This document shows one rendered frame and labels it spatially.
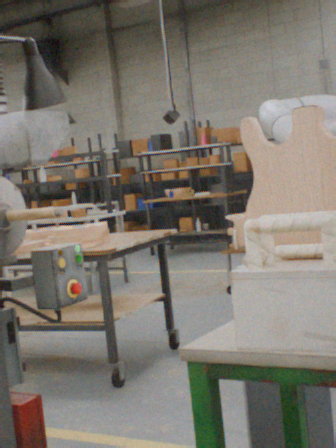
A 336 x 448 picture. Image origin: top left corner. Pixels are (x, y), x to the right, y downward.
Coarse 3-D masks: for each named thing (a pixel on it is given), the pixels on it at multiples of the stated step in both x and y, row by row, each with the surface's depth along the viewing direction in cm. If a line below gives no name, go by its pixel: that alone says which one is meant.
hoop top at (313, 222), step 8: (296, 216) 145; (304, 216) 144; (312, 216) 143; (320, 216) 142; (328, 216) 141; (248, 224) 149; (256, 224) 148; (264, 224) 148; (272, 224) 147; (280, 224) 146; (288, 224) 145; (296, 224) 144; (304, 224) 143; (312, 224) 143; (320, 224) 142; (256, 232) 149; (264, 232) 149
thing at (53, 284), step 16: (32, 256) 233; (48, 256) 230; (64, 256) 233; (48, 272) 230; (64, 272) 233; (80, 272) 240; (48, 288) 231; (64, 288) 233; (0, 304) 238; (48, 304) 232; (64, 304) 232; (48, 320) 237
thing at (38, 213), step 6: (12, 210) 209; (18, 210) 207; (24, 210) 206; (30, 210) 204; (36, 210) 203; (42, 210) 202; (48, 210) 200; (12, 216) 208; (18, 216) 206; (24, 216) 205; (30, 216) 204; (36, 216) 203; (42, 216) 202; (48, 216) 201; (54, 216) 200
